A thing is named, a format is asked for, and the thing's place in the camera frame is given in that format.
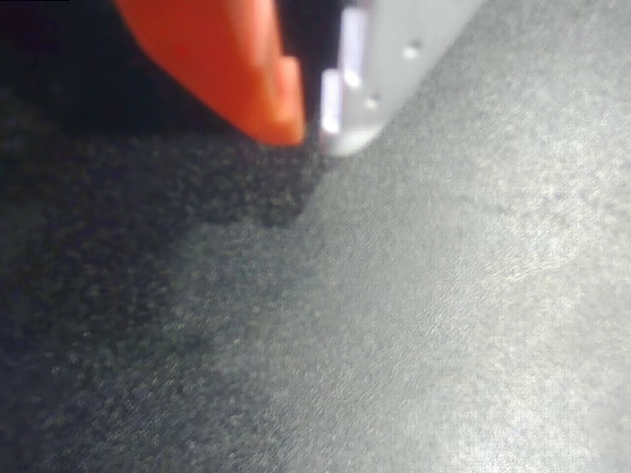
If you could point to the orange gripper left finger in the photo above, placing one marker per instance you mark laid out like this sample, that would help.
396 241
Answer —
222 64

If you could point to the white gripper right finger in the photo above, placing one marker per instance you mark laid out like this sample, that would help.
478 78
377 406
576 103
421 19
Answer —
389 74

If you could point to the black table mat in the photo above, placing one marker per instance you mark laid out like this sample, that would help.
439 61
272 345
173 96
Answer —
394 320

